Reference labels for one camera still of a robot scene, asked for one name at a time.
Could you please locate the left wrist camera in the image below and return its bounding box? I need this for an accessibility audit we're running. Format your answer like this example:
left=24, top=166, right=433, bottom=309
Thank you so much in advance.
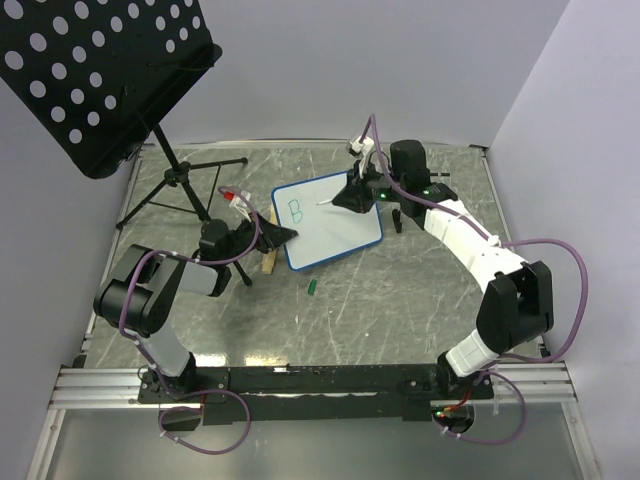
left=218, top=186, right=252, bottom=221

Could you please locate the purple cable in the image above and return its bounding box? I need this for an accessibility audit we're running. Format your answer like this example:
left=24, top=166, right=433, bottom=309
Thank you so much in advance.
left=117, top=186, right=261, bottom=456
left=357, top=113, right=587, bottom=446

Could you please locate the black perforated music stand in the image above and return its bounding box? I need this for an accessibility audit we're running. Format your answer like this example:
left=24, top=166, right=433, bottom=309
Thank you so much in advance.
left=0, top=0, right=254, bottom=288

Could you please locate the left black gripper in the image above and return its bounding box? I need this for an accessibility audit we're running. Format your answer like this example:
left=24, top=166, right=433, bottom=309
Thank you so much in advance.
left=221, top=211, right=298, bottom=265

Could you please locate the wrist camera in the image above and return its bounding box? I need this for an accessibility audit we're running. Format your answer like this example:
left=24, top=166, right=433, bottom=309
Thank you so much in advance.
left=218, top=186, right=252, bottom=221
left=346, top=135, right=375, bottom=162

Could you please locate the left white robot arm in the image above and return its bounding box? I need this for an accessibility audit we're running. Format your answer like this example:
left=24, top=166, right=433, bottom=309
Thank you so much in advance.
left=93, top=216, right=298, bottom=402

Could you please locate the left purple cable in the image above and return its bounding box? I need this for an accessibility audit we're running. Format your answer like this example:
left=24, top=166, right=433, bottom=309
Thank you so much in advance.
left=117, top=186, right=261, bottom=456

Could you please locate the wooden rolling pin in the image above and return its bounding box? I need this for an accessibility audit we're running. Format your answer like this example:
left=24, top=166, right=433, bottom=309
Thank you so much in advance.
left=262, top=205, right=278, bottom=275

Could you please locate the blue framed whiteboard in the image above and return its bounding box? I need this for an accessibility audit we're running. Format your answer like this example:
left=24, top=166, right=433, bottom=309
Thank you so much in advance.
left=271, top=172, right=383, bottom=272

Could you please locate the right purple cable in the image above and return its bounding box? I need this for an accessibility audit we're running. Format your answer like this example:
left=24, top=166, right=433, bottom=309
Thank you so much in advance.
left=357, top=113, right=587, bottom=446

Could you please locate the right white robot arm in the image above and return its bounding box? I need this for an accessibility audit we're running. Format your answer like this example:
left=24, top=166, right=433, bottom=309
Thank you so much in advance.
left=330, top=137, right=554, bottom=398

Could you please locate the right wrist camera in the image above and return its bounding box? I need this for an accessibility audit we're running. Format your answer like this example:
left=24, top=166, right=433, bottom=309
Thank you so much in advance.
left=346, top=135, right=375, bottom=162

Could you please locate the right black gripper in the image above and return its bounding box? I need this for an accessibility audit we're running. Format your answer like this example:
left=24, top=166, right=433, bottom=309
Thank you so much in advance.
left=333, top=159, right=406, bottom=214

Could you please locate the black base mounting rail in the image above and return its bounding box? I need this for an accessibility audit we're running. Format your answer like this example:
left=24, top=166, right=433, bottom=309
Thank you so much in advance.
left=138, top=364, right=494, bottom=425

